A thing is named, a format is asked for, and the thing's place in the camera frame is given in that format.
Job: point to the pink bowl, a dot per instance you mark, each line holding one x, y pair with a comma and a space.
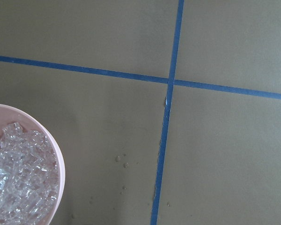
9, 114

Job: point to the ice cubes pile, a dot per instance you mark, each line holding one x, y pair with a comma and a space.
29, 177

